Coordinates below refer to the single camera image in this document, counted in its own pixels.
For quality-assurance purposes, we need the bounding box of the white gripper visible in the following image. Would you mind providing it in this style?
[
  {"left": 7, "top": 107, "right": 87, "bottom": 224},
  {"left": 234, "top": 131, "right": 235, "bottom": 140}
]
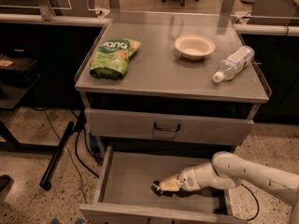
[{"left": 159, "top": 166, "right": 201, "bottom": 192}]

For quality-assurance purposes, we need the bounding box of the dark chocolate rxbar wrapper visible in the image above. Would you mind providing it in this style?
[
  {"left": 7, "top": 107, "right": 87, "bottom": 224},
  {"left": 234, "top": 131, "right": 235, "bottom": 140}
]
[{"left": 150, "top": 180, "right": 172, "bottom": 197}]

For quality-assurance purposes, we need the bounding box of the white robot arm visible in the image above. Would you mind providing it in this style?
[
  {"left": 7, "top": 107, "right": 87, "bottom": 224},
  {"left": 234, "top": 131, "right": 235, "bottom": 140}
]
[{"left": 152, "top": 151, "right": 299, "bottom": 224}]

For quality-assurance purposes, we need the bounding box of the open middle drawer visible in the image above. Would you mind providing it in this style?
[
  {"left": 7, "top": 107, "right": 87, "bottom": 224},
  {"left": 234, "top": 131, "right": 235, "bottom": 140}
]
[{"left": 80, "top": 147, "right": 247, "bottom": 224}]

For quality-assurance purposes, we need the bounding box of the grey metal drawer cabinet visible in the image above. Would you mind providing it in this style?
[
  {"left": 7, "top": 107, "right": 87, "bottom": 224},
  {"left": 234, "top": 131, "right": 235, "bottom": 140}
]
[{"left": 74, "top": 10, "right": 273, "bottom": 224}]

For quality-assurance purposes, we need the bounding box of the closed top drawer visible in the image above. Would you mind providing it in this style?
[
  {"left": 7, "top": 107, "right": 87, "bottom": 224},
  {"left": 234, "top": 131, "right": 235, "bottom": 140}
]
[{"left": 85, "top": 108, "right": 254, "bottom": 146}]

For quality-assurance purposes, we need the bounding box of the black metal stand leg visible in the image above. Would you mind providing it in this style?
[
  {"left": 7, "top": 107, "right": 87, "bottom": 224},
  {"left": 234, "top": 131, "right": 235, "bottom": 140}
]
[{"left": 39, "top": 111, "right": 86, "bottom": 190}]

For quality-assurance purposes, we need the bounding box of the clear plastic water bottle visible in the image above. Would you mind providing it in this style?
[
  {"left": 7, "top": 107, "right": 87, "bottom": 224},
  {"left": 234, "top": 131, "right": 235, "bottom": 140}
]
[{"left": 212, "top": 46, "right": 255, "bottom": 84}]

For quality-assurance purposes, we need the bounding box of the green snack chip bag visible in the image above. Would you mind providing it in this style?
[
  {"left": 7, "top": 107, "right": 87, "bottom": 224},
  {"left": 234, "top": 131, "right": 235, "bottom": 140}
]
[{"left": 90, "top": 38, "right": 141, "bottom": 79}]

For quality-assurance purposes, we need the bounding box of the white paper bowl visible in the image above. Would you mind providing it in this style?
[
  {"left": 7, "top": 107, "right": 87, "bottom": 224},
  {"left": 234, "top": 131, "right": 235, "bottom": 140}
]
[{"left": 175, "top": 35, "right": 216, "bottom": 61}]

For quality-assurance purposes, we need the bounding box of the dark shoe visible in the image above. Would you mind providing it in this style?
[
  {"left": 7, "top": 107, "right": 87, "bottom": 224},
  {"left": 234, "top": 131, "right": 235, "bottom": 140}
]
[{"left": 0, "top": 175, "right": 14, "bottom": 199}]

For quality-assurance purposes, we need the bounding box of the black side table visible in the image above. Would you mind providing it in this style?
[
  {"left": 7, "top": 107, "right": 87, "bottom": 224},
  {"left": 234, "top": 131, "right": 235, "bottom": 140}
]
[{"left": 0, "top": 49, "right": 42, "bottom": 151}]

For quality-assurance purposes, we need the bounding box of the black floor cable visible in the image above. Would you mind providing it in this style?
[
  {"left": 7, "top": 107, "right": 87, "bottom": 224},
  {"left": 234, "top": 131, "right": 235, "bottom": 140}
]
[{"left": 231, "top": 183, "right": 261, "bottom": 222}]

